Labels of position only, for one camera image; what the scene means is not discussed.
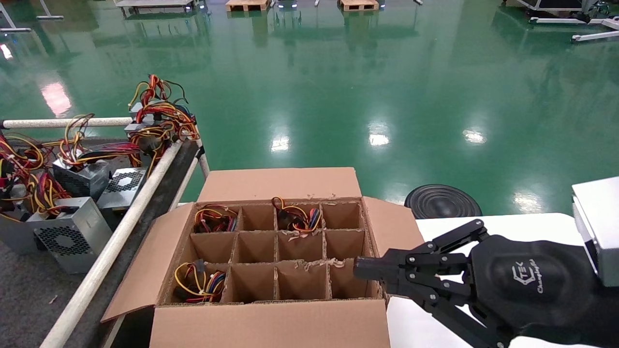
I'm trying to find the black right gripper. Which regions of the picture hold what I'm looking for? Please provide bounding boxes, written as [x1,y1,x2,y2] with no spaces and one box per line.
[354,220,619,348]

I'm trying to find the cardboard box with dividers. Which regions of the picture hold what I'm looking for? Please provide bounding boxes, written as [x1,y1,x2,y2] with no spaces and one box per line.
[101,167,425,348]

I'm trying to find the black ribbed round disc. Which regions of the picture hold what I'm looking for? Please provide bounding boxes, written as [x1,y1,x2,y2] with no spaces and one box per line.
[404,184,483,219]

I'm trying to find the wooden pallet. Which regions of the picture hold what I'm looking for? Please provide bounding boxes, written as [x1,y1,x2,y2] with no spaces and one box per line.
[340,0,380,11]
[225,0,270,12]

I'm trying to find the silver power supply hex grille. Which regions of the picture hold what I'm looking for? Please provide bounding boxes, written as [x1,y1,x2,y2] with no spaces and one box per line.
[97,167,148,212]

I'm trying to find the grey power supply units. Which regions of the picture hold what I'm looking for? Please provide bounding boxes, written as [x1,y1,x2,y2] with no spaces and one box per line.
[27,197,113,275]

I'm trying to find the grey background table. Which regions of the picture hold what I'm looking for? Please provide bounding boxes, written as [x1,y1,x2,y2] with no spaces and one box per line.
[115,0,199,14]

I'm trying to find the power supply with coloured wires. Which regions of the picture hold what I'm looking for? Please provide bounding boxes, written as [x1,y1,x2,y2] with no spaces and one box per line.
[174,260,227,303]
[193,205,238,233]
[272,196,322,234]

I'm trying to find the white wheeled metal frame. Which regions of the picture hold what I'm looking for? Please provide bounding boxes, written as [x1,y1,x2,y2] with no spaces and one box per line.
[503,0,619,42]

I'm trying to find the dark power supply tangled wires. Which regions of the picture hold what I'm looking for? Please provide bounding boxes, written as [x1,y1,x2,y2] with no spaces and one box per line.
[125,74,200,160]

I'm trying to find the silver power supply with wires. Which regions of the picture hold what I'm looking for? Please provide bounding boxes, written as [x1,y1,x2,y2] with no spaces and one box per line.
[0,133,68,255]
[52,114,143,201]

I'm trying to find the white metal frame legs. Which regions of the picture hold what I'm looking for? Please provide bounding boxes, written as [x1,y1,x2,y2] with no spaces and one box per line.
[0,0,64,32]

